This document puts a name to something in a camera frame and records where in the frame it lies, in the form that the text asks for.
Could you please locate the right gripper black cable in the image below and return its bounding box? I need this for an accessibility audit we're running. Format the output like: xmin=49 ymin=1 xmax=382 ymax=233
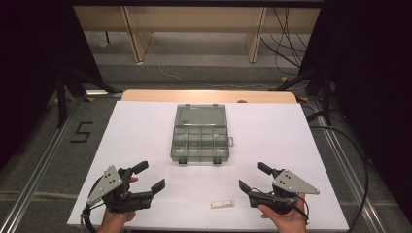
xmin=292 ymin=195 xmax=311 ymax=225

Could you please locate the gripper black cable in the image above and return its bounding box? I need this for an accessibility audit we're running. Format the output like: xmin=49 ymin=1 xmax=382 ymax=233
xmin=80 ymin=181 xmax=108 ymax=233
xmin=292 ymin=195 xmax=311 ymax=225

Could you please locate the wooden table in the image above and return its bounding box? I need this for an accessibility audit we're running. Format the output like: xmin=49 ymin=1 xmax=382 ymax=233
xmin=120 ymin=89 xmax=298 ymax=105

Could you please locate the thin white floor cable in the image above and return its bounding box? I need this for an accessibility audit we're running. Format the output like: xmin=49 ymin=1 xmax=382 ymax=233
xmin=139 ymin=30 xmax=309 ymax=91

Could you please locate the person's right hand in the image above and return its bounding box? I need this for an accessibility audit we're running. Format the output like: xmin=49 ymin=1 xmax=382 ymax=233
xmin=257 ymin=192 xmax=308 ymax=233

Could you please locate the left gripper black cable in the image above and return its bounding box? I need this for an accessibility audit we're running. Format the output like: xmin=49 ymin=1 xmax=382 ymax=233
xmin=80 ymin=181 xmax=108 ymax=233

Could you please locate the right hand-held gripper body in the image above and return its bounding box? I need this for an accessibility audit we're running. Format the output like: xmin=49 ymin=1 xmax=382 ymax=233
xmin=248 ymin=168 xmax=321 ymax=216

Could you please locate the white table sheet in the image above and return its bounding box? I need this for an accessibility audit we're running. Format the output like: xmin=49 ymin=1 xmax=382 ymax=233
xmin=66 ymin=100 xmax=350 ymax=232

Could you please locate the clear grey compartment box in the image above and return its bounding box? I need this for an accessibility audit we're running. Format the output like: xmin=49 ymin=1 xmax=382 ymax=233
xmin=170 ymin=103 xmax=234 ymax=165

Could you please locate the person's left hand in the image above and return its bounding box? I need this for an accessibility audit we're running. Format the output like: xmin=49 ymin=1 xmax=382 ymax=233
xmin=96 ymin=176 xmax=140 ymax=233

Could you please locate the black metal stand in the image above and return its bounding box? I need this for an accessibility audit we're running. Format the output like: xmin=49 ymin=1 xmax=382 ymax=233
xmin=53 ymin=66 xmax=124 ymax=129
xmin=274 ymin=66 xmax=335 ymax=127

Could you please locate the long black floor cable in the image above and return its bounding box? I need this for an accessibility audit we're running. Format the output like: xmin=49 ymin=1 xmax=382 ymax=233
xmin=305 ymin=110 xmax=370 ymax=233

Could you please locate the aluminium floor rail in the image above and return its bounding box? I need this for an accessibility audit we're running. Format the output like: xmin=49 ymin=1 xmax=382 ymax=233
xmin=0 ymin=96 xmax=86 ymax=233
xmin=310 ymin=99 xmax=388 ymax=233

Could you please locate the bundle of black cables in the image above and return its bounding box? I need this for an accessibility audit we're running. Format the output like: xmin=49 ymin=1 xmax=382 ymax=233
xmin=259 ymin=7 xmax=309 ymax=76

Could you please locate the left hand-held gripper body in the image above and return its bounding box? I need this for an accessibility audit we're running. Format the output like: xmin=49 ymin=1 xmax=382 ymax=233
xmin=86 ymin=164 xmax=154 ymax=215

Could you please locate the light wooden bench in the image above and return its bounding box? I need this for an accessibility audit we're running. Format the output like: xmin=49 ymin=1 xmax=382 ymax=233
xmin=73 ymin=5 xmax=322 ymax=64

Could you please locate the black curtain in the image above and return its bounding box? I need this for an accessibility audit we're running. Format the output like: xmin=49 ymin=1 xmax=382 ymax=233
xmin=0 ymin=0 xmax=105 ymax=171
xmin=298 ymin=0 xmax=412 ymax=225

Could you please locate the small white flat stick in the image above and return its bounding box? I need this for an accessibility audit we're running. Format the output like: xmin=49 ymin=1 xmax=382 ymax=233
xmin=210 ymin=199 xmax=236 ymax=210

